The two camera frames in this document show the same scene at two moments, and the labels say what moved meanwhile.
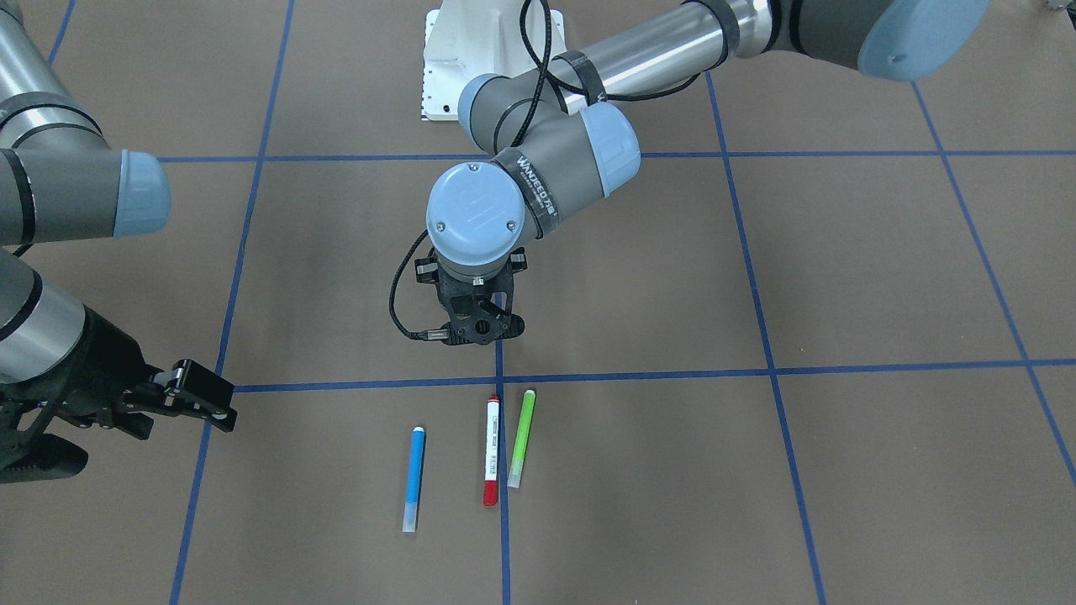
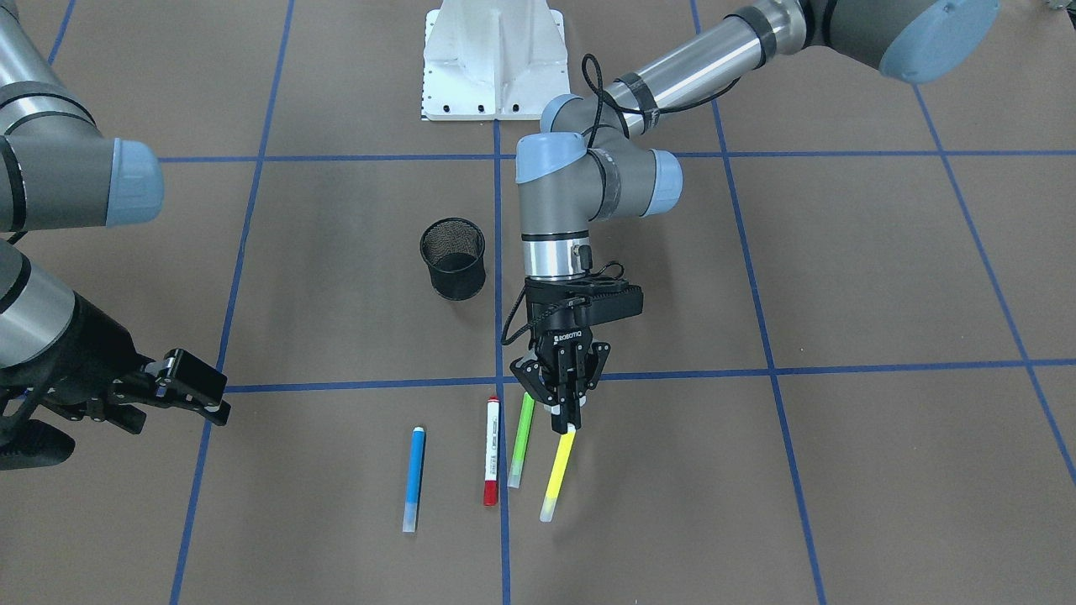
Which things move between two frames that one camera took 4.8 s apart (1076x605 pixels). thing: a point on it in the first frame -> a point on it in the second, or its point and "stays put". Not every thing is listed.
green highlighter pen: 522,440 stays put
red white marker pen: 491,475 stays put
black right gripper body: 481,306 -> 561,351
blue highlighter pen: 414,478 stays put
